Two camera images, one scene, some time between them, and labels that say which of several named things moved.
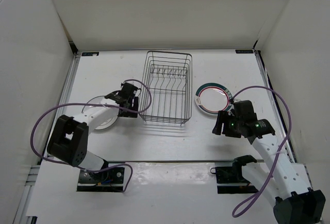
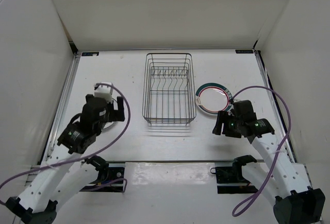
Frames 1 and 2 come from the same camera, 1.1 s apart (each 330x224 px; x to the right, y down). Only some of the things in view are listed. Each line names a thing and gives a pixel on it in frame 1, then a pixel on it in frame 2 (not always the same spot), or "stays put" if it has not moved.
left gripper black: [129, 114] -> [119, 115]
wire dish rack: [166, 89] stays put
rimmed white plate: [211, 98] stays put
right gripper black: [221, 117] stays put
